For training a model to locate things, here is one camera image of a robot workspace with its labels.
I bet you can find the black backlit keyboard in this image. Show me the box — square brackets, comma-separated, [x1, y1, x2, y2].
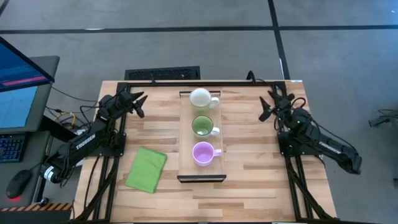
[0, 133, 27, 164]

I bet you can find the tilted blue screen monitor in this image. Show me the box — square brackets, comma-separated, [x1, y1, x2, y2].
[0, 36, 57, 93]

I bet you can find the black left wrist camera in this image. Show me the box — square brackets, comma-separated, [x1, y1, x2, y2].
[133, 104, 146, 119]

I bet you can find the green folded cloth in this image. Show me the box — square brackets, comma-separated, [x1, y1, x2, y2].
[124, 147, 169, 195]

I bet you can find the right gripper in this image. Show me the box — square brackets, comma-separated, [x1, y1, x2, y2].
[259, 90, 295, 114]

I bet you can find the medium green mug white handle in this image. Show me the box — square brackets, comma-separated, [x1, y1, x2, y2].
[191, 115, 221, 139]

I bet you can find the black computer mouse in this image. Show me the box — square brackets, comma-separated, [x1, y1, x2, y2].
[5, 169, 33, 200]

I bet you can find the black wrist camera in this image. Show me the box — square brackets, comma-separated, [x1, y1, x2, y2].
[258, 107, 275, 123]
[133, 104, 146, 119]

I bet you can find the grey metal stand leg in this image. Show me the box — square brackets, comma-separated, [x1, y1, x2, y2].
[368, 108, 398, 129]

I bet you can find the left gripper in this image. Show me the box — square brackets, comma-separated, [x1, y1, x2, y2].
[116, 90, 149, 111]

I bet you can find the dark grey desk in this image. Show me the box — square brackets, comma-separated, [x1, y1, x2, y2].
[0, 129, 50, 208]

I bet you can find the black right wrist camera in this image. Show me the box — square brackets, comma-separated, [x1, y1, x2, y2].
[258, 107, 275, 123]

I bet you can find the grey framed screen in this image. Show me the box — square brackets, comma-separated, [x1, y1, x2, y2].
[0, 55, 61, 134]

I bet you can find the large pale green mug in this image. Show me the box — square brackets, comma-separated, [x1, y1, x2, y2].
[189, 88, 221, 117]

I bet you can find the wooden shelf black frame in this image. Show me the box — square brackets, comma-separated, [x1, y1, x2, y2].
[176, 90, 228, 184]

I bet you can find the black floor vent grille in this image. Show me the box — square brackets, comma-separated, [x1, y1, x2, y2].
[124, 65, 201, 82]

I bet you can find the yellow cable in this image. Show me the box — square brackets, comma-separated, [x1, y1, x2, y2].
[53, 111, 77, 130]

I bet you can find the small pink mug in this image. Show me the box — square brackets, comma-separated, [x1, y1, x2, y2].
[192, 141, 223, 167]

